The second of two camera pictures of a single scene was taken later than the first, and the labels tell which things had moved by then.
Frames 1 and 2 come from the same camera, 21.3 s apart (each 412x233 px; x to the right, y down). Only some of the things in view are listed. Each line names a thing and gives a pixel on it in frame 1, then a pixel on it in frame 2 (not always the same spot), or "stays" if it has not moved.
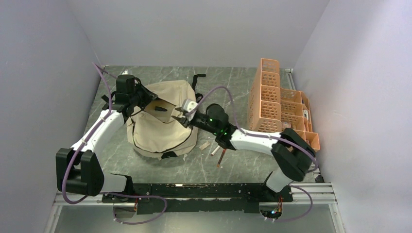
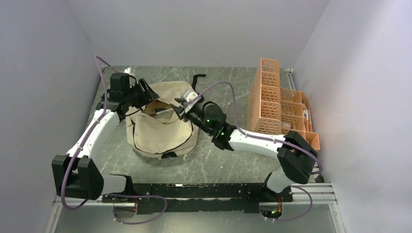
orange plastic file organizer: x=272 y=108 stays
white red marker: x=215 y=150 to x=162 y=112
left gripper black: x=148 y=96 stays
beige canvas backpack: x=153 y=131 stays
